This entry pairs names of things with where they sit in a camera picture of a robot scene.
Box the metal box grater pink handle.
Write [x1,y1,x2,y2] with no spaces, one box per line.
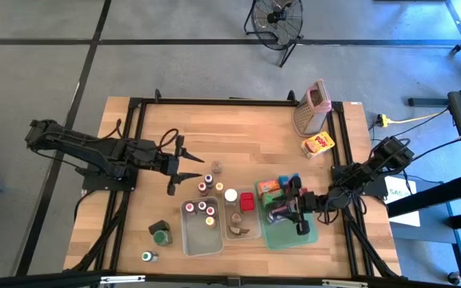
[291,78,333,138]

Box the orange cereal box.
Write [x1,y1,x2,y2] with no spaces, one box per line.
[257,178,282,197]

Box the black camera rig beam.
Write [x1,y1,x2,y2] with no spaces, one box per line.
[0,270,461,288]

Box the green-lidded spice jar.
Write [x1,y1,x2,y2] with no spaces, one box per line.
[152,230,174,247]

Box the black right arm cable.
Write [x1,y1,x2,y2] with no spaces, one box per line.
[316,187,370,226]

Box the yellow power cord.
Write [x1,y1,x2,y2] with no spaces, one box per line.
[386,107,451,125]

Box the red-lidded spice tin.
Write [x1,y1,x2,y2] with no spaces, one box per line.
[239,191,255,213]

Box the dark brown block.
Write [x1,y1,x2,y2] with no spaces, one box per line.
[148,219,170,235]

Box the black floor fan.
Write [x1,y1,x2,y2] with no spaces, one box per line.
[243,0,304,68]

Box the white plastic bin with handles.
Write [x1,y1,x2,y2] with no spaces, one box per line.
[179,196,224,258]

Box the white printed paper sheet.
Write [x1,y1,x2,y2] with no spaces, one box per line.
[385,178,421,228]

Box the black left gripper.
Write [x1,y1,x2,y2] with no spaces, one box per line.
[142,135,206,196]

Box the clear plastic bin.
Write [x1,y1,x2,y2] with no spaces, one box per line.
[222,186,263,241]

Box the blue Rice Krispies cereal box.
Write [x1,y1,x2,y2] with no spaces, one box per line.
[278,173,299,189]

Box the grey desk foot bar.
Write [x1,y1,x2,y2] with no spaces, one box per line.
[408,97,451,108]

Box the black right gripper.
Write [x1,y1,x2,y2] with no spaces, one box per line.
[288,174,327,236]

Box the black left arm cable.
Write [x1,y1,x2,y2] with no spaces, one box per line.
[157,127,180,152]

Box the yellow Corn Pops cereal box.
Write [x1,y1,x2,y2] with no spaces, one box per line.
[300,130,336,160]

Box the white-lidded glass spice jar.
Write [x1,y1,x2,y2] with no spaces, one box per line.
[223,188,239,207]

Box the teal plastic bin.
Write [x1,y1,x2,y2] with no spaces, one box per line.
[254,178,319,251]

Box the black power cable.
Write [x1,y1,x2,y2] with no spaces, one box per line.
[409,131,461,162]

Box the green Kellogg's cereal box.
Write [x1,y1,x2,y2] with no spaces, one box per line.
[261,190,286,207]

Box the black aluminium table frame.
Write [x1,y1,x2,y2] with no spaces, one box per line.
[62,88,403,281]

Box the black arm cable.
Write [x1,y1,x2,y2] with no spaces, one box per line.
[157,127,180,152]
[316,187,370,226]

